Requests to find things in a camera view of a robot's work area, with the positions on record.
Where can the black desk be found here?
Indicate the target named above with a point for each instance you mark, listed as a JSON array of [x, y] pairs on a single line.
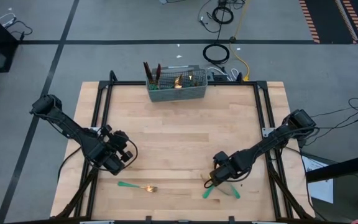
[[337, 169]]

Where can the grey plastic cutlery basket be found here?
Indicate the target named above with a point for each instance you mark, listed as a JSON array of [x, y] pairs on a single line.
[[179, 95]]

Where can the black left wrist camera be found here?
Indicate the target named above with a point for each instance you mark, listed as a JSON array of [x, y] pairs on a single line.
[[120, 139]]

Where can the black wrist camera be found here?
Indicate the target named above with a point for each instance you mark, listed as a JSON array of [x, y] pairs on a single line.
[[120, 139], [221, 157]]

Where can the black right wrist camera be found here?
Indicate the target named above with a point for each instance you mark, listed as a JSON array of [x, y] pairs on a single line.
[[221, 157]]

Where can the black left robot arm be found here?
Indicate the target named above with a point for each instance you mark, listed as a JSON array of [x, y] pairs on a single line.
[[70, 127]]

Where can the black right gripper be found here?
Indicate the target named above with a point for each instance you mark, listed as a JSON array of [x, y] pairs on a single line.
[[225, 174]]

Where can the black aluminium table frame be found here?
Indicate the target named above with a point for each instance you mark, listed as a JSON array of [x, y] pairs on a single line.
[[123, 83]]

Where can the black power strip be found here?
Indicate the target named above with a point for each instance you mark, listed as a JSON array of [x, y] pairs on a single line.
[[219, 77]]

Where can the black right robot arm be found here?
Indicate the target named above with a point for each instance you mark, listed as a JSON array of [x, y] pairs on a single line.
[[269, 143]]

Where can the white paper sheet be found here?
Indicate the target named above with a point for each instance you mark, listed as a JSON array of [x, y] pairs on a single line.
[[320, 189]]

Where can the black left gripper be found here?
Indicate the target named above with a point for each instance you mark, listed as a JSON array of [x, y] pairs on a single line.
[[112, 161]]

